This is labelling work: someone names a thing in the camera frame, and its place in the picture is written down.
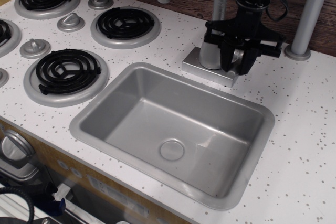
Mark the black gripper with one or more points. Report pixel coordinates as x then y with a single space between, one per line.
247 30

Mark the silver faucet lever handle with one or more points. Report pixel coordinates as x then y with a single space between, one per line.
235 63

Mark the silver toy faucet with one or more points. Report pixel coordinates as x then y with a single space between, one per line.
205 61

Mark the grey support pole with base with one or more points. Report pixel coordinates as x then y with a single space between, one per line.
299 50

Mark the grey toy sink basin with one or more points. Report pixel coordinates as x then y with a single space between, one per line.
199 141

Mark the back right stove burner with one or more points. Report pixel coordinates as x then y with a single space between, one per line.
125 28

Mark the grey stove knob back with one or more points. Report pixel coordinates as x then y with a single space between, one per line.
100 4

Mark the grey stove knob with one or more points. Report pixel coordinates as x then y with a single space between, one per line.
35 48
70 23
100 4

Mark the grey stove knob middle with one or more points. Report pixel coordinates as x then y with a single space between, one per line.
70 23

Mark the front right stove burner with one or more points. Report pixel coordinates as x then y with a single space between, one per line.
66 77

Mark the back left stove burner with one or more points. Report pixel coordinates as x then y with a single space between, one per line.
44 9

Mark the grey stove knob front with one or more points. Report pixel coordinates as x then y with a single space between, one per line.
35 48

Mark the left edge stove burner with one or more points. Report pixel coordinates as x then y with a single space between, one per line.
10 36

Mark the grey stove knob left edge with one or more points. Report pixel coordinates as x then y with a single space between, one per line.
4 77

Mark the blue clamp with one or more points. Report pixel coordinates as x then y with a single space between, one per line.
57 208

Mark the silver oven dial knob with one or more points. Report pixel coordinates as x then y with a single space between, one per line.
15 149

